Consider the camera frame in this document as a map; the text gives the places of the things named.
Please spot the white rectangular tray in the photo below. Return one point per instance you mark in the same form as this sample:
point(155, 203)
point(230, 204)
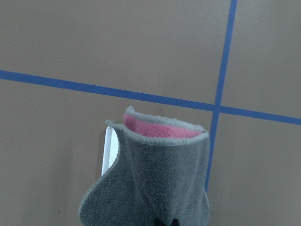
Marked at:
point(111, 148)

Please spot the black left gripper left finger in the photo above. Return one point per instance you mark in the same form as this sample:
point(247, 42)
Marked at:
point(158, 222)

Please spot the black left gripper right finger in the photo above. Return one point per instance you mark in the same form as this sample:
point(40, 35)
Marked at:
point(175, 222)

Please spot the grey and pink cloth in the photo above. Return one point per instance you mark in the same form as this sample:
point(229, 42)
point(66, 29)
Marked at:
point(159, 172)

